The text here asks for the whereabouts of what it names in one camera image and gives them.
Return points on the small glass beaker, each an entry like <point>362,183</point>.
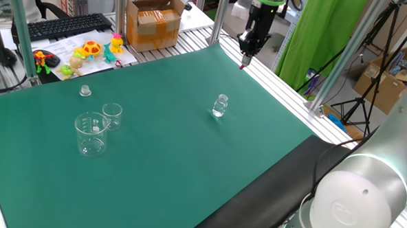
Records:
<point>113,118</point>

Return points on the taped cardboard box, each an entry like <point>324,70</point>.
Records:
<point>155,26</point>

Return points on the orange turtle toy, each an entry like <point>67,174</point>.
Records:
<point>91,48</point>

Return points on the blue flat package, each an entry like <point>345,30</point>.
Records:
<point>312,81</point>

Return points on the green table mat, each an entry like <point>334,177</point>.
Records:
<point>158,171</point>

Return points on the black office chair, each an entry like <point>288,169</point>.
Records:
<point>47,7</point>

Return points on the glass dropper with red bulb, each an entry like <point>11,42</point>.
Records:
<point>242,67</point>

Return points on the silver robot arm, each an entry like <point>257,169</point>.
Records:
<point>381,175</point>

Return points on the large glass beaker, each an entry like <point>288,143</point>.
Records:
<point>88,146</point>

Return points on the red yellow figure toy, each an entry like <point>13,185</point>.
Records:
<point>40,59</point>

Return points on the colourful plastic toys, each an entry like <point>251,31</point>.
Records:
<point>63,48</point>

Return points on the black tripod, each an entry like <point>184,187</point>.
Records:
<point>359,102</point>

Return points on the small clear glass bottle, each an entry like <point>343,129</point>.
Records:
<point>219,108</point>

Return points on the grey metal shelf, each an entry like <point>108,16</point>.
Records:
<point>279,55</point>

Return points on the green turtle toy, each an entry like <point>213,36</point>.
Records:
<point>65,70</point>

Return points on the clear glass bottle stopper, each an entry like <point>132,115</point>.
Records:
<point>85,91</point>

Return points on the black computer keyboard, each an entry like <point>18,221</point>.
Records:
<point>65,26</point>

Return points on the teal dolphin toy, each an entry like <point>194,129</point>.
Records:
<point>108,56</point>

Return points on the black computer mouse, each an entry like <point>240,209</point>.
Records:
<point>54,60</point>

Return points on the white foam blocks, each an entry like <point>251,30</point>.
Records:
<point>229,27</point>

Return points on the open cardboard box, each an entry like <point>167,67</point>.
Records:
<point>377,85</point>

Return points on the blue plastic bag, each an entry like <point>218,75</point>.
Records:
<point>336,122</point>

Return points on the aluminium frame post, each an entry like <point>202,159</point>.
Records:
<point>120,14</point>
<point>23,39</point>
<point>218,24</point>
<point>352,42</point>

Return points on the beige toy animal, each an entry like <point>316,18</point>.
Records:
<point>76,61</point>

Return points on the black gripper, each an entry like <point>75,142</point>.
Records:
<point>259,25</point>

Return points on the bright green cloth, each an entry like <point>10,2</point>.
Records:
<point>323,26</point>

